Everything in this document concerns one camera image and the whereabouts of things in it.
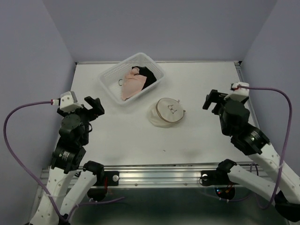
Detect white mesh laundry bag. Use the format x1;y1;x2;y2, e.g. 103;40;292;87
146;97;186;128

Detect black bra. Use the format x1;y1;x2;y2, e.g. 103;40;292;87
118;66;157;90

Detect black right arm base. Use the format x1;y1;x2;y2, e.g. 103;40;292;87
199;170;236;201

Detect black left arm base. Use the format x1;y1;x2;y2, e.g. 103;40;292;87
87;171;120;202

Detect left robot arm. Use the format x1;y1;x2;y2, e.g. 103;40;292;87
29;92;105;225

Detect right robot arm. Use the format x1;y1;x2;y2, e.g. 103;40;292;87
199;87;300;222

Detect white perforated plastic basket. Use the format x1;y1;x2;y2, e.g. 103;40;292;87
98;52;165;105

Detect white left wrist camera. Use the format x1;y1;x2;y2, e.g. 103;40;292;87
51;91;83;113

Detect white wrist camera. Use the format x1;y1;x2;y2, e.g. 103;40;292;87
224;82;249;102
51;91;83;113

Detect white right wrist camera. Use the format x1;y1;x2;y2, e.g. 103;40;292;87
224;82;249;102

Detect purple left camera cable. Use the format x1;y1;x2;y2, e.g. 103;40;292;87
3;99;125;223

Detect purple camera cable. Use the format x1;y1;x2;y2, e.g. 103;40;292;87
236;86;293;210
3;99;125;223

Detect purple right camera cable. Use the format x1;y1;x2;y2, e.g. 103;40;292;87
236;86;293;210

